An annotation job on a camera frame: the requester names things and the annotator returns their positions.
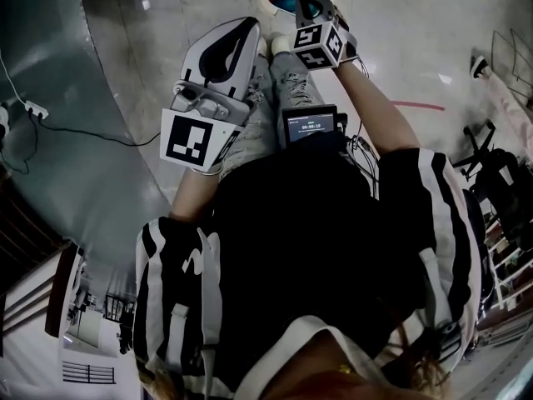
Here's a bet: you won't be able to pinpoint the bundle of black cables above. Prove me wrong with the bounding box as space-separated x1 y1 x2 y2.
344 121 381 202

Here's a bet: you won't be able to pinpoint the person's left forearm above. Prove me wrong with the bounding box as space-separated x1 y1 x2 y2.
168 167 224 221

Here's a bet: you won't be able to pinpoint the red floor tape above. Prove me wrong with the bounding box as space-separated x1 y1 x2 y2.
392 99 446 113

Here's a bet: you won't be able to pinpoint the grey shoulder strap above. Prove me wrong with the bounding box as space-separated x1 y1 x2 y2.
168 227 224 395
417 247 464 366

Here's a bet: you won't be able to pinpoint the light ripped jeans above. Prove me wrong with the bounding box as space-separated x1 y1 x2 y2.
218 47 326 181

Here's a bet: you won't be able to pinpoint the black metal railing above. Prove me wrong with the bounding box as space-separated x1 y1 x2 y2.
61 359 117 386

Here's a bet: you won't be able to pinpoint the white power strip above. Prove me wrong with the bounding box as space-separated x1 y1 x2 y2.
23 100 50 119

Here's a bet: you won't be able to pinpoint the silver bracelet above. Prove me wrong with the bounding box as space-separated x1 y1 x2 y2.
189 162 225 178

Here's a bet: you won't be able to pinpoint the black office chair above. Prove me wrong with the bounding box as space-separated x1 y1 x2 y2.
451 121 533 249

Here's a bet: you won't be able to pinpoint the person's right forearm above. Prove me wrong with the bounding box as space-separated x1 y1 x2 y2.
335 58 421 158

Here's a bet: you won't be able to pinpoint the short black cable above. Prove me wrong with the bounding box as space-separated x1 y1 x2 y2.
0 114 41 177

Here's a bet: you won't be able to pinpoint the long black power cable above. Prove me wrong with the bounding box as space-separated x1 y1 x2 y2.
35 114 162 148

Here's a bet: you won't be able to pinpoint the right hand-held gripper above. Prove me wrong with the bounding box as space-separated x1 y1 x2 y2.
291 0 360 73

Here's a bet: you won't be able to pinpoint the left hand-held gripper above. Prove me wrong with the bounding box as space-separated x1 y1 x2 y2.
159 16 262 173

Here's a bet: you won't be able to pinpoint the small black display device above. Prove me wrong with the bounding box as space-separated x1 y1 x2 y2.
281 103 349 149

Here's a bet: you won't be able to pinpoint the white power cable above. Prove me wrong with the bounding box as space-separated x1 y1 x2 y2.
0 52 30 108

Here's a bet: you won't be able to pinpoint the black white striped shirt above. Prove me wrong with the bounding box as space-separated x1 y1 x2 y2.
132 131 484 400

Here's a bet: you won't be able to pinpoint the person's neck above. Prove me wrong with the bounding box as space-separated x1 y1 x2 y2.
286 330 388 400

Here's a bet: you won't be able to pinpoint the metal wire frame rack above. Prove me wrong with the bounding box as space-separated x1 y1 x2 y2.
491 28 533 99

